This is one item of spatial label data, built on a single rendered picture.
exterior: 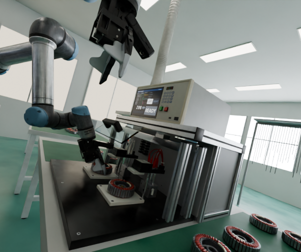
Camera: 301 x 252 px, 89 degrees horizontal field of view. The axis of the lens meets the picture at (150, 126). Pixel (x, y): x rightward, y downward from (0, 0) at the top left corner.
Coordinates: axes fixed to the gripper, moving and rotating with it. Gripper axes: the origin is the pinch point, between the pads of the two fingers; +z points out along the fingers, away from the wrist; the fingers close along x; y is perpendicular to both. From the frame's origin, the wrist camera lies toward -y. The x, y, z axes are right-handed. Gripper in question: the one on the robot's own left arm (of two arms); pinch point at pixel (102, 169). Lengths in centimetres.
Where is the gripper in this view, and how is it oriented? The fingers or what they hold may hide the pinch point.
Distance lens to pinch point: 90.7
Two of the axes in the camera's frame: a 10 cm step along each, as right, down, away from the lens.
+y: -7.9, 2.9, -5.4
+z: 1.6, 9.5, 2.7
